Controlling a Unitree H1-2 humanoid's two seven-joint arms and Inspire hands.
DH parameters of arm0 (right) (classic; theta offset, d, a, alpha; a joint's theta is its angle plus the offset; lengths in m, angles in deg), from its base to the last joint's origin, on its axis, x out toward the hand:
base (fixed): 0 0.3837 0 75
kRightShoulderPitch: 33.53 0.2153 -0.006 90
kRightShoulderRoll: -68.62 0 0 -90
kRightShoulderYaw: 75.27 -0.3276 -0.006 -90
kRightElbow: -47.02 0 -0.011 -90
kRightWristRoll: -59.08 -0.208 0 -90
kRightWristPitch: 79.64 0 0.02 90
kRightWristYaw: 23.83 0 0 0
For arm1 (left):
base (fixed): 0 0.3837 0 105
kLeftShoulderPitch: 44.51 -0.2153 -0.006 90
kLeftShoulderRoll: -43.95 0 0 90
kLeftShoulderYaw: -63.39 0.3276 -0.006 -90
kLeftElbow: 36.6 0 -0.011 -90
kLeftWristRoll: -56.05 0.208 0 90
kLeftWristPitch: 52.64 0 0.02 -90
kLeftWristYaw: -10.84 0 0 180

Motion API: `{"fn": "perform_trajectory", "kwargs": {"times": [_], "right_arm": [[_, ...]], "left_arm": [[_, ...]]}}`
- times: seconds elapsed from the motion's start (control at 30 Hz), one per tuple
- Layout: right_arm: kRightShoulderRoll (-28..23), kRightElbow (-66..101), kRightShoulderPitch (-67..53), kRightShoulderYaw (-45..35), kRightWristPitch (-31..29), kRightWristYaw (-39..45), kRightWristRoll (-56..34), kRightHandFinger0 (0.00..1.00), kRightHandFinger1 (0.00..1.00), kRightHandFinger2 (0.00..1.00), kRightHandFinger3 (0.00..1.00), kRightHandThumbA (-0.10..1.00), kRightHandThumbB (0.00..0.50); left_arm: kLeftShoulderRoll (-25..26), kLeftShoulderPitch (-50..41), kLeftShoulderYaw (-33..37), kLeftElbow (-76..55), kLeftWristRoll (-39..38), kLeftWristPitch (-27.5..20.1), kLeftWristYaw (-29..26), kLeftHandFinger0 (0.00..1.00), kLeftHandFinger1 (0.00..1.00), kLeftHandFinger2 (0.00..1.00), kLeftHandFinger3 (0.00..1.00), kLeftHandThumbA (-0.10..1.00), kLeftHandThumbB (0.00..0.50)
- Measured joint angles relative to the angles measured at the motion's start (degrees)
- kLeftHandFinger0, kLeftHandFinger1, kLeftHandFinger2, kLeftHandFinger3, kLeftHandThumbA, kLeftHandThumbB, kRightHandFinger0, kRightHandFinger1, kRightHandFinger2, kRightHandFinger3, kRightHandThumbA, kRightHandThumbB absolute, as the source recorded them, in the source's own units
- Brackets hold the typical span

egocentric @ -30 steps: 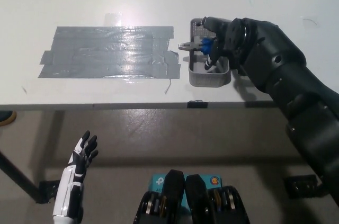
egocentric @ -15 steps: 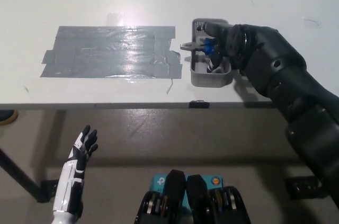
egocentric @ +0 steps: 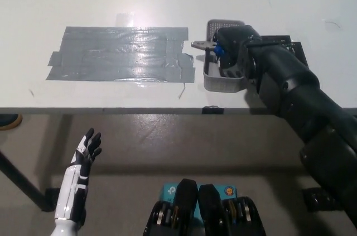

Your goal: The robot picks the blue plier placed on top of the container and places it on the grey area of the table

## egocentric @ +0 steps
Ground black robot torso blocks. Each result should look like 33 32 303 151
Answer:
143 179 266 236

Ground grey duct tape patch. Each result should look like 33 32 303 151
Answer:
45 26 195 84

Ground teal cardboard box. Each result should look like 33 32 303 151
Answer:
160 182 238 220

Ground grey perforated plastic basket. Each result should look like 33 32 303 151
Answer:
202 19 248 93

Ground round brown black disc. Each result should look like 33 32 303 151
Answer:
0 113 23 132

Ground black diagonal table leg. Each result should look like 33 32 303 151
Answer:
0 149 47 209

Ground blue handled pliers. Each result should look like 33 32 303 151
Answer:
191 40 225 56

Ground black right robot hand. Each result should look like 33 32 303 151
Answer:
213 25 262 80

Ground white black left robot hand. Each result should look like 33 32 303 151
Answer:
54 127 103 221

